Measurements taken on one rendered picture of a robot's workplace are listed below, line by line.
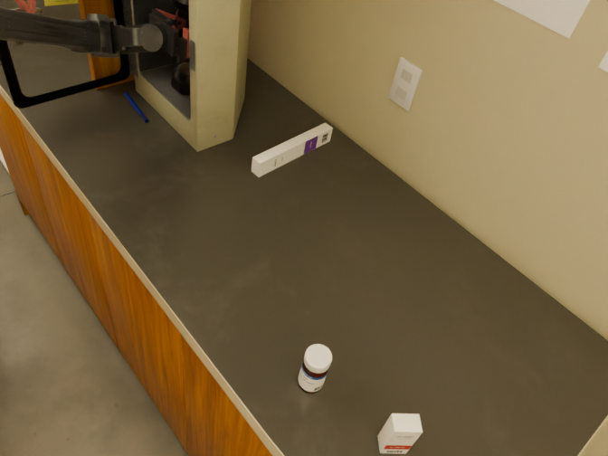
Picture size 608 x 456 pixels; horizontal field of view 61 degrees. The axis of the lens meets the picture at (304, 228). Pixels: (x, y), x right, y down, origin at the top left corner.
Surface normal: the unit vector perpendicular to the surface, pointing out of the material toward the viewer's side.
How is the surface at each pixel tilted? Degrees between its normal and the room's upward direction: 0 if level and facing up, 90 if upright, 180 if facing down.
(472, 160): 90
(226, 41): 90
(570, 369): 0
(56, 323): 0
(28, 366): 0
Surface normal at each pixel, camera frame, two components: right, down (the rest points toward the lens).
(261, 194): 0.15, -0.68
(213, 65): 0.64, 0.62
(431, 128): -0.75, 0.40
